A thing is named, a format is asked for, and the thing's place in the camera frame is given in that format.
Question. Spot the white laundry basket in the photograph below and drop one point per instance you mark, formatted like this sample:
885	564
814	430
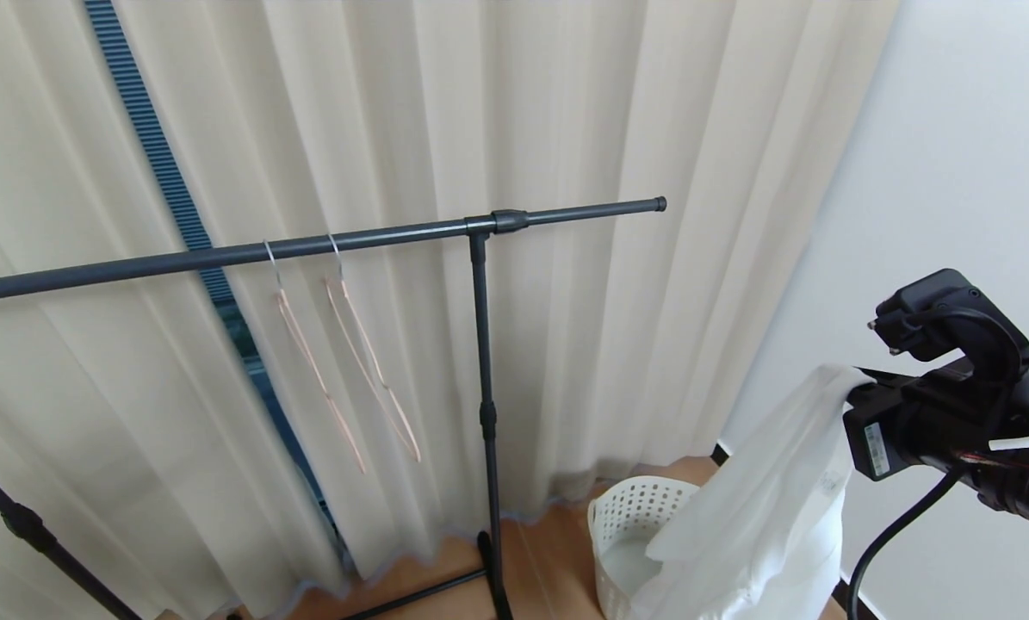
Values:
635	508

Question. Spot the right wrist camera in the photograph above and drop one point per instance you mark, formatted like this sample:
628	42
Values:
945	310

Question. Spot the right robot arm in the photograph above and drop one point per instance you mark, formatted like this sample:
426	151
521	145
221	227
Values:
1026	482

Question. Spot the pink clothes hanger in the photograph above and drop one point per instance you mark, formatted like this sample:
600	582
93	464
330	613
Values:
375	379
320	381

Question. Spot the black clothes rack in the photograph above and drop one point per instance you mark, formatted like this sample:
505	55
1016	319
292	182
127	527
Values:
510	221

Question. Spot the beige curtain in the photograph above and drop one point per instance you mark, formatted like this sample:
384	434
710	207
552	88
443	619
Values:
49	129
566	112

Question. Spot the window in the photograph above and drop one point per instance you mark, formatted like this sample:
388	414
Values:
148	129

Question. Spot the white garment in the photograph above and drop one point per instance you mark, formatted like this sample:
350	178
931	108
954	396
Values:
764	517

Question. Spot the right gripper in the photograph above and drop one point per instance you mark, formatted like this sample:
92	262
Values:
919	422

